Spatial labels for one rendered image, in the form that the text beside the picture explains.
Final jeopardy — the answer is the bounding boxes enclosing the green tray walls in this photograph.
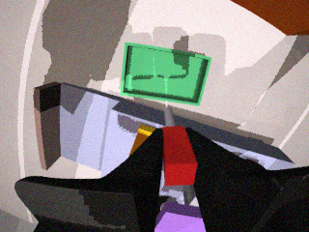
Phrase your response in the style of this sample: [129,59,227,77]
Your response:
[120,43,211,105]

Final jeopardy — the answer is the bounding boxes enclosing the green tray floor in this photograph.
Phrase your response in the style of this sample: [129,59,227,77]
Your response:
[125,46,205,100]

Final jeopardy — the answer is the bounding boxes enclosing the purple wheeled trolley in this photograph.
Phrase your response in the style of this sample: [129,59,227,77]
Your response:
[154,186,205,232]

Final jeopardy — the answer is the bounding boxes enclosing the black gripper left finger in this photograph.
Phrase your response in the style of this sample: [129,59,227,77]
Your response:
[14,129,163,232]

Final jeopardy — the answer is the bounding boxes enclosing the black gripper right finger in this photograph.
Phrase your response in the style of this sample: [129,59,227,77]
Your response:
[185,128,309,232]

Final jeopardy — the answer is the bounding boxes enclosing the red-headed pin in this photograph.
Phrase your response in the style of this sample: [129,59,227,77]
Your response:
[162,107,197,186]

